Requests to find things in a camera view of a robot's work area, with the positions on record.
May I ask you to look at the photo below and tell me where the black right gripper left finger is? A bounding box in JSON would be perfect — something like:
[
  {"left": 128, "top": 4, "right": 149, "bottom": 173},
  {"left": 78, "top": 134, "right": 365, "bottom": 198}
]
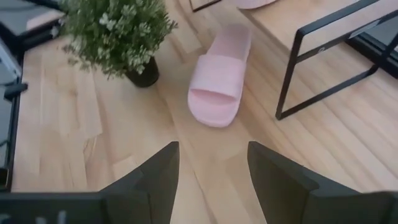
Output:
[{"left": 0, "top": 141, "right": 181, "bottom": 224}]

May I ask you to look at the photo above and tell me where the pink slide sandal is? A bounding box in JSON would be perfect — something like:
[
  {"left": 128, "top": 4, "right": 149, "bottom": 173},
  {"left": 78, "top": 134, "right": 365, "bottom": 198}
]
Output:
[
  {"left": 187, "top": 23, "right": 252, "bottom": 128},
  {"left": 233, "top": 0, "right": 278, "bottom": 10}
]

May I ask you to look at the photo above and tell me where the green potted artificial plant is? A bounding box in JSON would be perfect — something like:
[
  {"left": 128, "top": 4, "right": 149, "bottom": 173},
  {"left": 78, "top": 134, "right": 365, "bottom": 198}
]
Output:
[{"left": 57, "top": 0, "right": 178, "bottom": 88}]

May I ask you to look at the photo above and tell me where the wooden shelf black metal frame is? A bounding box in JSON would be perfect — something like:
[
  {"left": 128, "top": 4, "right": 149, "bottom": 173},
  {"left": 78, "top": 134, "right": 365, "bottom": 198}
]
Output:
[{"left": 188, "top": 0, "right": 398, "bottom": 121}]

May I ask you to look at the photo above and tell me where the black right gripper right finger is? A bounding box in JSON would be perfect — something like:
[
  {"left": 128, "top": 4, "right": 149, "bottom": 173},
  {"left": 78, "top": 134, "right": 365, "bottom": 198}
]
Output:
[{"left": 248, "top": 141, "right": 398, "bottom": 224}]

